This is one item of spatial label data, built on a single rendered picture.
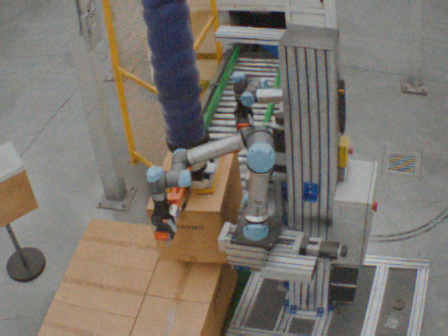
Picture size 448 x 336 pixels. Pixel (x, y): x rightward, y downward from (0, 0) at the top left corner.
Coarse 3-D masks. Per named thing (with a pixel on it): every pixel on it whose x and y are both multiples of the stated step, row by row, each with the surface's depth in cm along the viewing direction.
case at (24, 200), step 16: (0, 160) 384; (16, 160) 381; (0, 176) 368; (16, 176) 376; (0, 192) 373; (16, 192) 382; (32, 192) 391; (0, 208) 378; (16, 208) 388; (32, 208) 397; (0, 224) 384
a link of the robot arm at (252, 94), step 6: (246, 90) 317; (252, 90) 315; (258, 90) 314; (264, 90) 312; (270, 90) 311; (276, 90) 310; (246, 96) 313; (252, 96) 313; (258, 96) 313; (264, 96) 311; (270, 96) 310; (276, 96) 309; (246, 102) 315; (252, 102) 314; (258, 102) 316; (264, 102) 315; (270, 102) 313; (276, 102) 312; (282, 102) 311
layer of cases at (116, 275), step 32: (96, 224) 393; (128, 224) 391; (96, 256) 368; (128, 256) 367; (64, 288) 346; (96, 288) 345; (128, 288) 344; (160, 288) 343; (192, 288) 341; (224, 288) 365; (64, 320) 324; (96, 320) 324; (128, 320) 323; (160, 320) 322; (192, 320) 321
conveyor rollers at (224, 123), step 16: (240, 64) 549; (256, 64) 546; (272, 64) 542; (272, 80) 521; (224, 96) 504; (224, 112) 488; (256, 112) 481; (272, 112) 478; (208, 128) 469; (224, 128) 466; (240, 160) 434; (240, 176) 419
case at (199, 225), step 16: (224, 160) 348; (224, 176) 336; (192, 192) 328; (224, 192) 326; (240, 192) 375; (192, 208) 318; (208, 208) 317; (224, 208) 327; (176, 224) 325; (192, 224) 323; (208, 224) 321; (176, 240) 333; (192, 240) 331; (208, 240) 329; (160, 256) 344; (176, 256) 341; (192, 256) 339; (208, 256) 337; (224, 256) 335
